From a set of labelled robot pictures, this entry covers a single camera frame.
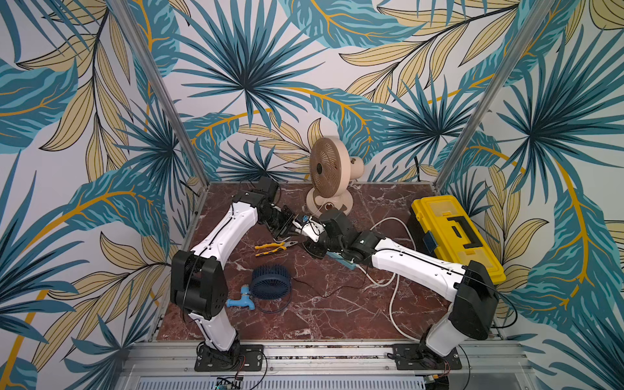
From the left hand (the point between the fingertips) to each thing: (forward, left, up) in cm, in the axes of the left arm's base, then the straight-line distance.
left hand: (302, 229), depth 80 cm
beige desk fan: (+22, -10, +7) cm, 25 cm away
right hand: (-2, -1, 0) cm, 2 cm away
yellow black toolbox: (+3, -47, -2) cm, 47 cm away
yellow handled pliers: (+3, +8, -18) cm, 20 cm away
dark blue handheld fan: (-15, +10, -7) cm, 19 cm away
